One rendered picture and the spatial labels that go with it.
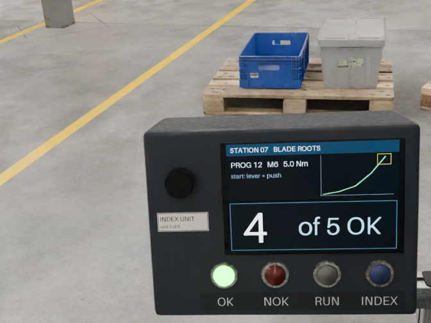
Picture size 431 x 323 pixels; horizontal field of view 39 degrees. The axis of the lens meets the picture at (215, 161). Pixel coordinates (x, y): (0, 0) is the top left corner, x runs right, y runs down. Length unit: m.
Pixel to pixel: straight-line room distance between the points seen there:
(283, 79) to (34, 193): 1.70
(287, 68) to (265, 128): 3.38
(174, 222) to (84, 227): 2.33
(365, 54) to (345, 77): 0.19
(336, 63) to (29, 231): 2.09
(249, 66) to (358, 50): 0.68
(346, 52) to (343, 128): 3.32
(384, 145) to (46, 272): 2.21
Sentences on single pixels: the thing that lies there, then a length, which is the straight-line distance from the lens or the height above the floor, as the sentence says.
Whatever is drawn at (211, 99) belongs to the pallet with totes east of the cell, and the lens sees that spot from 4.00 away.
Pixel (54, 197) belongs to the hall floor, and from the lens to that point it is 3.25.
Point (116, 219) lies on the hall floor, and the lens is 2.95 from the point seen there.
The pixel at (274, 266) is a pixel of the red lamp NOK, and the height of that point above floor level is 1.13.
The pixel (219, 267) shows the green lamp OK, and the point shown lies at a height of 1.13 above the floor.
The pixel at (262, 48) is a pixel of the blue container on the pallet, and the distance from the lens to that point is 4.55.
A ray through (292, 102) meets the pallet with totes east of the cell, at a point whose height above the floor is 0.10.
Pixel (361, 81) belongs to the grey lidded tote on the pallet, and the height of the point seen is 0.20.
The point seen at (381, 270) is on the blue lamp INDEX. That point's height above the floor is 1.12.
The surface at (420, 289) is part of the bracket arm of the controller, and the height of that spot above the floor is 1.05.
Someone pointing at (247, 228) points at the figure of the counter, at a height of 1.16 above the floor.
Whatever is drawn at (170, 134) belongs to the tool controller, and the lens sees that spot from 0.59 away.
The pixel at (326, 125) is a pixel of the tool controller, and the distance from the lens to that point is 0.58.
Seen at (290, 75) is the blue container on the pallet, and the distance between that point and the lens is 3.97.
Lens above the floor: 1.48
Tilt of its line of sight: 26 degrees down
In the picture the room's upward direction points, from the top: 4 degrees counter-clockwise
